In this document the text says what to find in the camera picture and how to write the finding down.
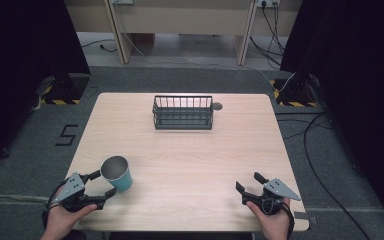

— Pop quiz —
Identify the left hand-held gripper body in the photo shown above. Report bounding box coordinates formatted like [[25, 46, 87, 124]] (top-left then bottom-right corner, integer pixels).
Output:
[[50, 171, 106, 213]]

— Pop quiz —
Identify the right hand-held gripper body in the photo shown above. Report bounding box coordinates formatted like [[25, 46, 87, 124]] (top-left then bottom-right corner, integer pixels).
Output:
[[241, 178, 302, 216]]

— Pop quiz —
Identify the teal cup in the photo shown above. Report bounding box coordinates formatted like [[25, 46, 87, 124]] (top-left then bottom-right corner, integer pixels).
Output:
[[99, 155, 134, 193]]

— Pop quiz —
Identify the black wire rack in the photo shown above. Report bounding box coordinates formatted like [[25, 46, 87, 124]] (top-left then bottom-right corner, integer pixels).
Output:
[[151, 95, 215, 131]]

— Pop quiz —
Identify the person's right hand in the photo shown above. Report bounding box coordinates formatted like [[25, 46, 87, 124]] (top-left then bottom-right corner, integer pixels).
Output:
[[245, 197, 292, 240]]

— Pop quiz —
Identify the person's left hand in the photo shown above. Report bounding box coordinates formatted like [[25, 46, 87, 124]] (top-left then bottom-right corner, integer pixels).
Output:
[[39, 185, 98, 240]]

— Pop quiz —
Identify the black stand base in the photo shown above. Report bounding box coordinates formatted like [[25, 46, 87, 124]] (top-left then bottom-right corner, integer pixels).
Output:
[[43, 73, 91, 105], [272, 74, 319, 108]]

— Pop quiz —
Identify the black curtain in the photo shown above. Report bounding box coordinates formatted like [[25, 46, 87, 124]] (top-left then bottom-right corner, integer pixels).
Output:
[[0, 0, 92, 171], [279, 0, 384, 231]]

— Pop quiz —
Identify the beige wooden desk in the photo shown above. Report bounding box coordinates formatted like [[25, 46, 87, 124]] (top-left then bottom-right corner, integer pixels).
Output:
[[63, 0, 304, 66]]

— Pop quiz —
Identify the black wrist strap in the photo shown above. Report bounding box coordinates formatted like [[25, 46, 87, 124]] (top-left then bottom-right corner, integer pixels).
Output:
[[40, 179, 68, 231], [279, 201, 296, 240]]

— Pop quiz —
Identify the black floor cable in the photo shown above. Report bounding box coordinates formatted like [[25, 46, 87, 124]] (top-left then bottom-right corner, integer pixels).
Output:
[[80, 38, 118, 53], [274, 111, 373, 240]]

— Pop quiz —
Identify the black cable bundle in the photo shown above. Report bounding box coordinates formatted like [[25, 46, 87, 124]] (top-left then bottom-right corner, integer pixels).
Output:
[[249, 1, 286, 67]]

